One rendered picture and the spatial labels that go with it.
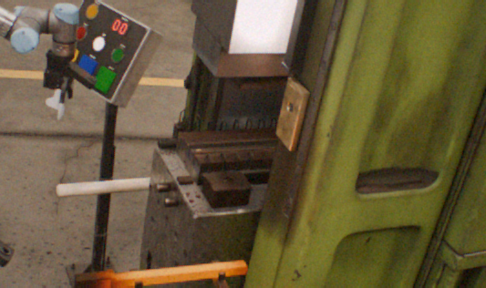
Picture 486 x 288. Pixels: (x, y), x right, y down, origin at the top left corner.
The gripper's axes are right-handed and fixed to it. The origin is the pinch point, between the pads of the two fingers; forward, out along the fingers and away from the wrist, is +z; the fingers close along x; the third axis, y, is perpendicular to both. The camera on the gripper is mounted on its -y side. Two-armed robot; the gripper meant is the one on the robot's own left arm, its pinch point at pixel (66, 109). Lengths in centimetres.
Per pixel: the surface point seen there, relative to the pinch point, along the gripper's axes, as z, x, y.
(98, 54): -12.7, -19.4, -5.5
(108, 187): 30.3, -4.5, -15.8
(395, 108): -42, 45, -92
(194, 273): -1, 73, -49
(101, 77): -7.9, -12.1, -8.6
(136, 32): -23.7, -17.4, -17.8
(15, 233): 93, -49, 29
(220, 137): -6, 11, -51
